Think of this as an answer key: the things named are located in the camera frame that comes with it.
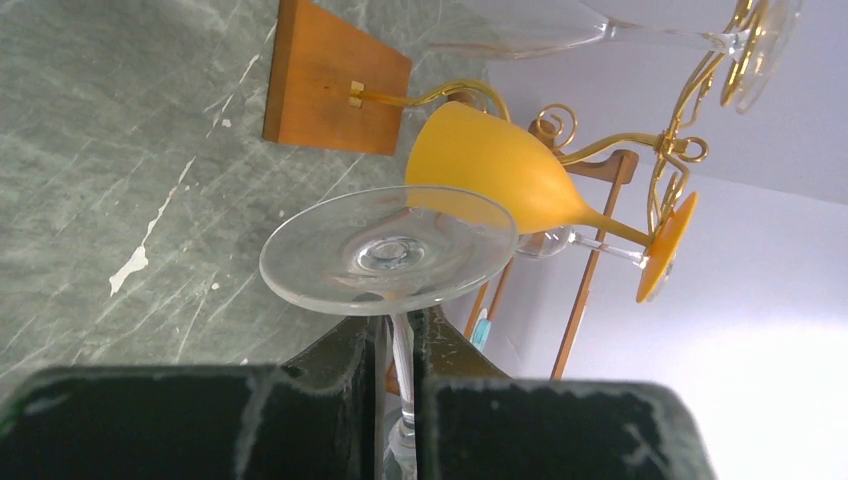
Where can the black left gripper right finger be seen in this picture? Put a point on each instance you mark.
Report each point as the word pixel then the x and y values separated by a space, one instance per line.
pixel 475 422

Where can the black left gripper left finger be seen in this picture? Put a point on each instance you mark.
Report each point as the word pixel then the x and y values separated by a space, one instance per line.
pixel 312 417

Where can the clear wine glass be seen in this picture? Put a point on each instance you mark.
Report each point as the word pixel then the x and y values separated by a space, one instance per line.
pixel 754 40
pixel 387 252
pixel 583 248

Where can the yellow plastic wine glass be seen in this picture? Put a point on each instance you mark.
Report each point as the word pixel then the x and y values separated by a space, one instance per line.
pixel 465 148

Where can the blue packaged item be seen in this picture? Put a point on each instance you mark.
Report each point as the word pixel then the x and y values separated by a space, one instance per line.
pixel 481 329

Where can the gold wire wine glass rack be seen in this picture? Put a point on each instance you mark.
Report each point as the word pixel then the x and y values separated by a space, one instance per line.
pixel 335 87

